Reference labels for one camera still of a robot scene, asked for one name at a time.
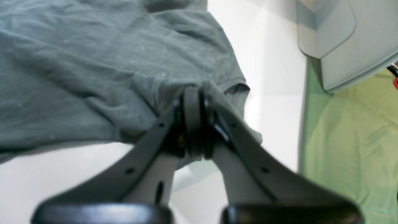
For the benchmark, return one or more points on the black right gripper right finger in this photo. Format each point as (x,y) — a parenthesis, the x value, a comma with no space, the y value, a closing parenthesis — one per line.
(260,190)

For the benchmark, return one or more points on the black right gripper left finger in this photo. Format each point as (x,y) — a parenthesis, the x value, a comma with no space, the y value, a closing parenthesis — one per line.
(136,189)

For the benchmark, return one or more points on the dark grey t-shirt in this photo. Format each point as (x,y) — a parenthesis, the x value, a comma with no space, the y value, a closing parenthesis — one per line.
(104,70)

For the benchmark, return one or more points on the green cloth sheet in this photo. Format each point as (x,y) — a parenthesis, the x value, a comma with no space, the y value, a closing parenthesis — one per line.
(349,141)

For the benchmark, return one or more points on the grey cabinet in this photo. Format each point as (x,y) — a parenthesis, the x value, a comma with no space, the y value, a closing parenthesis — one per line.
(353,39)

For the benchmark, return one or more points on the red black clamp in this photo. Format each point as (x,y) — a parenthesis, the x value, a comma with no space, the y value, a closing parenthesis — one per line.
(393,69)

